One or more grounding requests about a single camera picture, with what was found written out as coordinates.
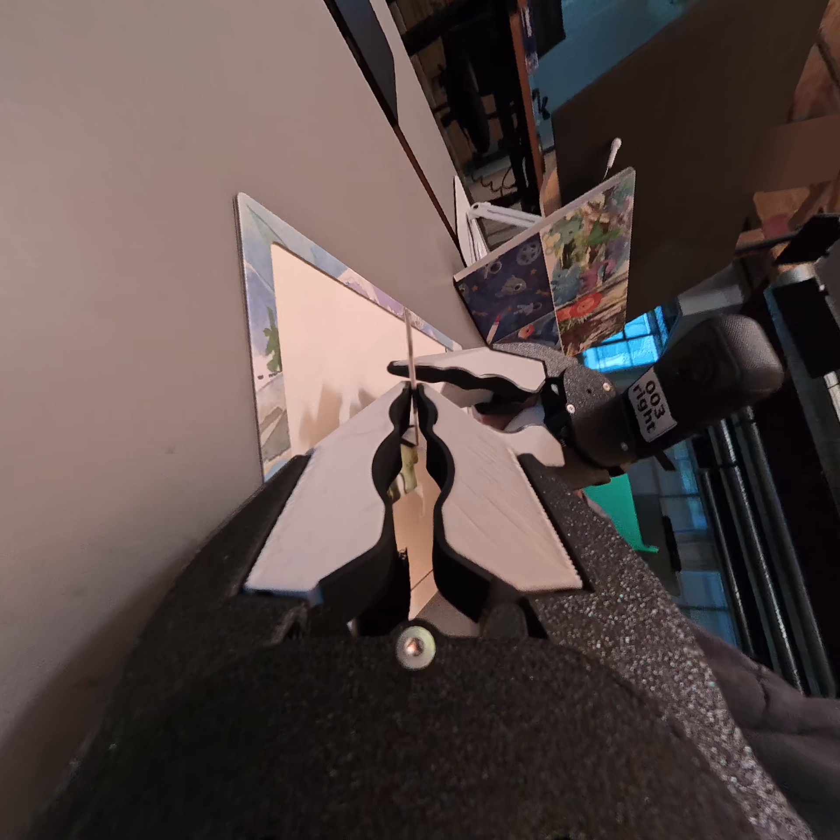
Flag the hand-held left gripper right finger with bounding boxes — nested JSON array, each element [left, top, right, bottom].
[[417, 386, 585, 621]]

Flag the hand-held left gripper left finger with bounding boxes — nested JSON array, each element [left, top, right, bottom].
[[244, 384, 413, 606]]

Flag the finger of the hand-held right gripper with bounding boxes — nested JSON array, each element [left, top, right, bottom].
[[387, 346, 547, 409], [504, 419, 568, 469]]

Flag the green striped puzzle piece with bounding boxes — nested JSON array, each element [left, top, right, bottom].
[[392, 307, 422, 496]]

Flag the landscape jigsaw puzzle board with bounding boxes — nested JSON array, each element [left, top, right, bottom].
[[234, 192, 463, 483]]

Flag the adjacent white desk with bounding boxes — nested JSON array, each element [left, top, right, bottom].
[[328, 0, 462, 250]]

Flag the dark grey desk panel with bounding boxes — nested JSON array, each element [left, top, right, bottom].
[[331, 0, 399, 123]]

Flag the grey desk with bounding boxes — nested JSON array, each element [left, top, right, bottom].
[[0, 0, 500, 723]]

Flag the printed jigsaw puzzle box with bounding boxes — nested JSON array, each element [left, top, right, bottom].
[[454, 167, 636, 355]]

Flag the window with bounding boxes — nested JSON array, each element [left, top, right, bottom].
[[581, 308, 742, 644]]

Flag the green plastic bin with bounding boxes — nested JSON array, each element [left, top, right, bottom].
[[584, 472, 657, 552]]

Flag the black ceiling pipes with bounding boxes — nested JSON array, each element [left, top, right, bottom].
[[696, 407, 834, 697]]

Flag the brown cardboard sheet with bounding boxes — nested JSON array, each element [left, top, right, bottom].
[[551, 0, 840, 309]]

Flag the person's dark grey clothing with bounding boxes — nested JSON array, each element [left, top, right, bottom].
[[689, 623, 840, 840]]

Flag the white wire stand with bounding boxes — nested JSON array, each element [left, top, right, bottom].
[[454, 176, 546, 263]]

